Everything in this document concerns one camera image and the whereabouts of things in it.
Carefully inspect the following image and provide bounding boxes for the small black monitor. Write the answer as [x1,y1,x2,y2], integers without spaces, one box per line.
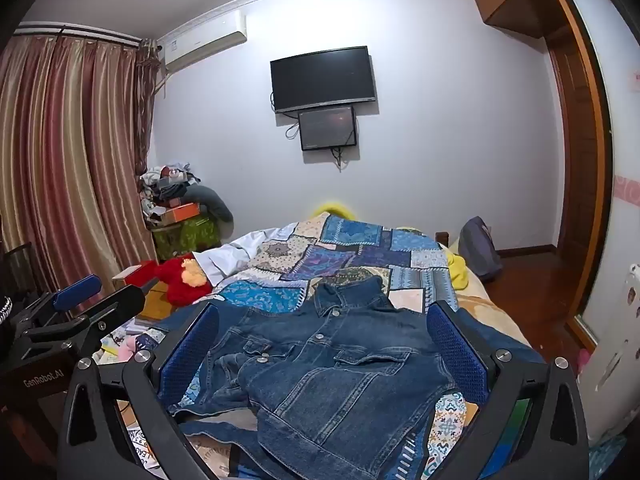
[298,105,359,152]

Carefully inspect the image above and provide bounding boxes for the white cloth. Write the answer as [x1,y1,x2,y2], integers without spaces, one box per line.
[192,225,297,287]

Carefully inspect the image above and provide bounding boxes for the pile of clothes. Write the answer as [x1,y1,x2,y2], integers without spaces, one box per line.
[139,162,204,212]

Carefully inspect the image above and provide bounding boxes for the green patterned cloth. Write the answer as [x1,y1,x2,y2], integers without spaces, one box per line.
[151,215,222,262]

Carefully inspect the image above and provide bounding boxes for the cardboard box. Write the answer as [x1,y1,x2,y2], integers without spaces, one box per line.
[134,280,174,322]

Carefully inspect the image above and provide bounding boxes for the wooden door frame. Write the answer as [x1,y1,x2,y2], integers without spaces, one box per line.
[540,0,615,352]

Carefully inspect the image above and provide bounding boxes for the yellow cushion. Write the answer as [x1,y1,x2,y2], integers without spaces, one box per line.
[311,202,357,222]

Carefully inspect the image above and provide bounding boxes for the striped curtain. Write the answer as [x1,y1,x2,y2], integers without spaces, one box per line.
[0,22,166,321]

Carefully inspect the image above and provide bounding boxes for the pile of papers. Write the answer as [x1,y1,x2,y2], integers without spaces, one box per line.
[94,320,171,480]

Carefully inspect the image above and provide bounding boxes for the black wall television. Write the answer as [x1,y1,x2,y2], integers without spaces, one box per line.
[270,46,377,114]

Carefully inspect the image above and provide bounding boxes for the grey bag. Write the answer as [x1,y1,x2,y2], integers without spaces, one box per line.
[457,216,504,282]

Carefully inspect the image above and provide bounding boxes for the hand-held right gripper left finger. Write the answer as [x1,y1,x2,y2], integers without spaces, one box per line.
[56,302,223,480]

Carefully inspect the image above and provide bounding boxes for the yellow cloth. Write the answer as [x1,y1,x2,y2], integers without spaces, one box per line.
[444,249,472,292]

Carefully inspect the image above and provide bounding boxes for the blue denim jacket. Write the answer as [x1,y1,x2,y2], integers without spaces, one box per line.
[160,276,547,480]

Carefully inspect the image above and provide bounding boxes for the yellow bed sheet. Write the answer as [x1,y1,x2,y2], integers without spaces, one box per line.
[450,270,532,352]

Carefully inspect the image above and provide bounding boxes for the white air conditioner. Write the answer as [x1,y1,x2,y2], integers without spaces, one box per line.
[157,10,249,74]

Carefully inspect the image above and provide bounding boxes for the patchwork blanket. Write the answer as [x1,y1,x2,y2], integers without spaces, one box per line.
[165,212,482,480]

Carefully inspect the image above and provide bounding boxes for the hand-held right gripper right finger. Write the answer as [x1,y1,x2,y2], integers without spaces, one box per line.
[425,300,592,480]

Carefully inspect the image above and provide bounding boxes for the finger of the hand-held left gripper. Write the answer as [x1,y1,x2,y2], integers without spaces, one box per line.
[22,285,146,359]
[10,274,104,334]

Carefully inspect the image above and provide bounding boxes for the orange box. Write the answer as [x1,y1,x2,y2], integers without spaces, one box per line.
[159,202,202,226]

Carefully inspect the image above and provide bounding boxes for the red plush toy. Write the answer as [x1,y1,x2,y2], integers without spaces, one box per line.
[151,253,211,307]

